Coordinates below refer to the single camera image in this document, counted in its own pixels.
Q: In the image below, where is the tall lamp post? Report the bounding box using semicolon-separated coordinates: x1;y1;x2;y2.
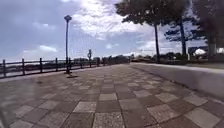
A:
63;14;73;76

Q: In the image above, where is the row of trees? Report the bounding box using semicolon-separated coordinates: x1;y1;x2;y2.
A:
114;0;224;64

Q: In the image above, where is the chequered stone paved promenade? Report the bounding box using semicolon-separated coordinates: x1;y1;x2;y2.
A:
0;63;224;128

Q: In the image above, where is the small sign on post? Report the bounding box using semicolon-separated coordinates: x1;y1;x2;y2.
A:
86;48;93;69

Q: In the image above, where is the distant line of trees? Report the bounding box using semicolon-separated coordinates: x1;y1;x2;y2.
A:
99;54;131;65

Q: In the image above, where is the grass strip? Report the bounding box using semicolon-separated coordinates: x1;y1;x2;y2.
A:
186;62;224;70

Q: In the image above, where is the low pale concrete wall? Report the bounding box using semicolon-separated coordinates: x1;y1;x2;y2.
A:
129;62;224;101

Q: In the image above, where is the dark post and rail fence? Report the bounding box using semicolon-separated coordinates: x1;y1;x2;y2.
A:
0;57;111;79

